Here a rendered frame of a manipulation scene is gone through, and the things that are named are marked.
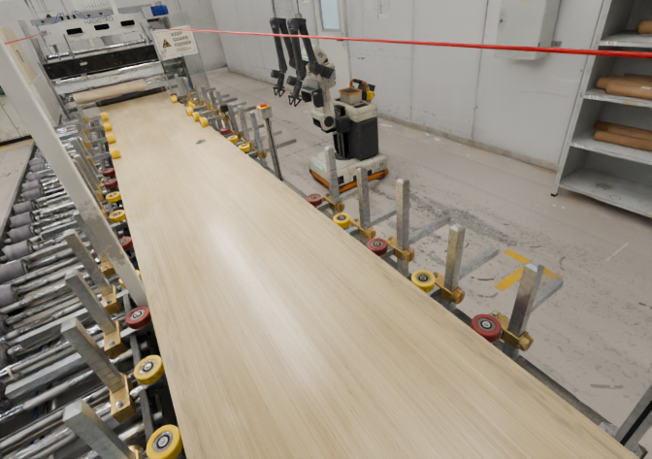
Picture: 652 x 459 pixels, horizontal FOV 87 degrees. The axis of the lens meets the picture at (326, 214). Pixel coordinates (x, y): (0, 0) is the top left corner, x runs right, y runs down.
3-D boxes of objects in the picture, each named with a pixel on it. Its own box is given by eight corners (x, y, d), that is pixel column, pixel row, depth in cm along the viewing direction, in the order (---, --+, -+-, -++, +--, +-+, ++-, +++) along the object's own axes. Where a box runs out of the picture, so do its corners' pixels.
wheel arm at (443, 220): (443, 221, 161) (444, 213, 158) (449, 224, 158) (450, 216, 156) (371, 261, 143) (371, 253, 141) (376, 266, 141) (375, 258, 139)
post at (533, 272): (504, 362, 119) (533, 257, 93) (512, 370, 116) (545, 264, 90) (497, 368, 117) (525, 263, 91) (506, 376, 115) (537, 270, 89)
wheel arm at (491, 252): (490, 252, 144) (492, 245, 141) (498, 256, 141) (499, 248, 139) (414, 302, 127) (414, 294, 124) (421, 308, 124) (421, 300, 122)
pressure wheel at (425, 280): (431, 311, 121) (433, 287, 114) (408, 305, 124) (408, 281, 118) (435, 294, 127) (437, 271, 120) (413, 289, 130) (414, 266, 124)
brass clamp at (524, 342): (494, 317, 116) (496, 308, 113) (533, 344, 106) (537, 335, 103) (481, 327, 114) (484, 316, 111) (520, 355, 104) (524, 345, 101)
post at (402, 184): (403, 271, 152) (403, 175, 126) (408, 276, 150) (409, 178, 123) (397, 275, 151) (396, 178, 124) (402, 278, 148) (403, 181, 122)
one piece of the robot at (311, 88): (314, 99, 336) (311, 77, 325) (328, 105, 315) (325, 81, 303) (300, 103, 331) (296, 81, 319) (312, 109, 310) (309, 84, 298)
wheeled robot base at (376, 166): (358, 157, 415) (356, 138, 401) (390, 176, 366) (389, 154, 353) (309, 174, 393) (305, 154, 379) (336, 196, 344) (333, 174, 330)
